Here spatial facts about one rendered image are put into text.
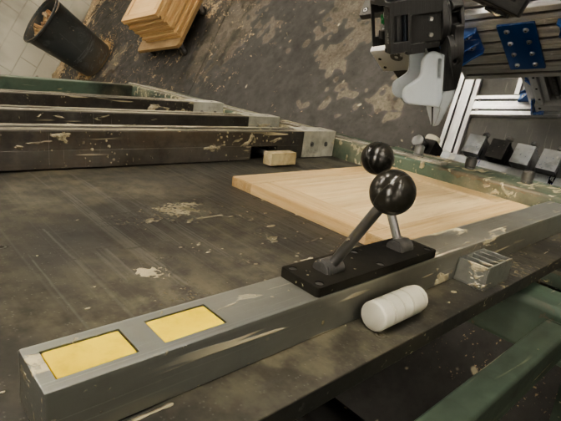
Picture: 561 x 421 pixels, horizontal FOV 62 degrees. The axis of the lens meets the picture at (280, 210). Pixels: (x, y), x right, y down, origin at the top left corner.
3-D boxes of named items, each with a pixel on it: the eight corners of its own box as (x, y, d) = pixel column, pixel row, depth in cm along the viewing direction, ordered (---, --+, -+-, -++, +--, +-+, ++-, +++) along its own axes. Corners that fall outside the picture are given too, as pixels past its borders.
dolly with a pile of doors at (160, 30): (214, 3, 392) (179, -33, 363) (189, 57, 381) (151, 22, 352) (171, 13, 432) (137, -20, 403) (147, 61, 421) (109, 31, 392)
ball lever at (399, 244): (425, 251, 52) (396, 136, 53) (406, 258, 50) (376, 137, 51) (397, 256, 55) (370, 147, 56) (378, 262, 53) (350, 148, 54)
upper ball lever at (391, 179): (346, 286, 46) (434, 190, 38) (320, 296, 43) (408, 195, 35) (325, 256, 47) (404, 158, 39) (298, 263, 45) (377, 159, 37)
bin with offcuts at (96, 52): (121, 38, 476) (63, -8, 429) (98, 81, 465) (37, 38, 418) (96, 43, 510) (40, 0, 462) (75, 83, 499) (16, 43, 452)
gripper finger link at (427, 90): (397, 131, 58) (396, 53, 54) (444, 123, 58) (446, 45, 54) (406, 138, 55) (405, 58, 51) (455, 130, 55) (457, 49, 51)
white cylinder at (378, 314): (382, 338, 43) (427, 316, 49) (388, 310, 42) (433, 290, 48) (357, 323, 45) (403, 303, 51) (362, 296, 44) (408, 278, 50)
